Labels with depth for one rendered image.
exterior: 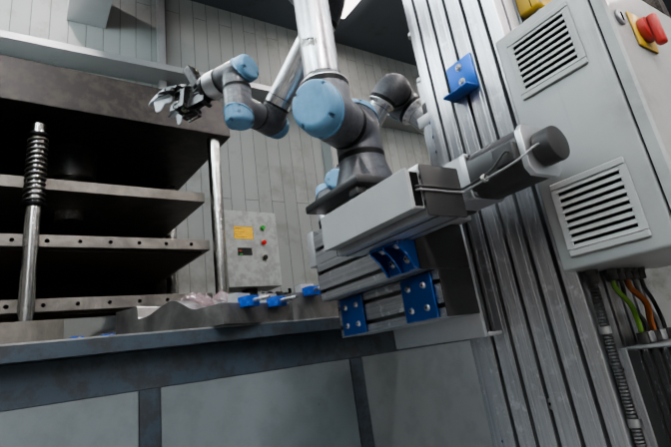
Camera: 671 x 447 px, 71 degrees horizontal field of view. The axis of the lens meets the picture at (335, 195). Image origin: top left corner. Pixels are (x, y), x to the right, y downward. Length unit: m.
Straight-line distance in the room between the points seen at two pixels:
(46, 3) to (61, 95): 2.86
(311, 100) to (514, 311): 0.60
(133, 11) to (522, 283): 4.76
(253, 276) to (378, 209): 1.71
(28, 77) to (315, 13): 1.45
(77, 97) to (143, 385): 1.40
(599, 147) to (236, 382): 1.03
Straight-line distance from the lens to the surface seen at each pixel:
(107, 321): 2.13
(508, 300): 1.01
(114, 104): 2.35
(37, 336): 1.41
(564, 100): 0.92
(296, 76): 1.35
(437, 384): 1.84
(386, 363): 1.68
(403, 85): 1.69
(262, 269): 2.48
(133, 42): 5.06
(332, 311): 1.58
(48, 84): 2.33
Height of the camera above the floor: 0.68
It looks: 19 degrees up
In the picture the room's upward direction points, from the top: 8 degrees counter-clockwise
